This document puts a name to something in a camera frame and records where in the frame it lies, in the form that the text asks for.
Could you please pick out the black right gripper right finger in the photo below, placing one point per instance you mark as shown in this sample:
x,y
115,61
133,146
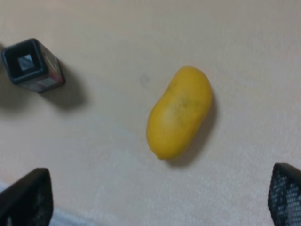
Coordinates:
x,y
284,197

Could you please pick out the yellow mango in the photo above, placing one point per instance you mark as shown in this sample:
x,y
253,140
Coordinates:
x,y
178,114

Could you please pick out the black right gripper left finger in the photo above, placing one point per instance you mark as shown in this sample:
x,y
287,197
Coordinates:
x,y
29,201

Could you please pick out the black rectangular box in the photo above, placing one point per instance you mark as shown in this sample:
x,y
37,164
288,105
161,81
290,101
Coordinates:
x,y
32,66

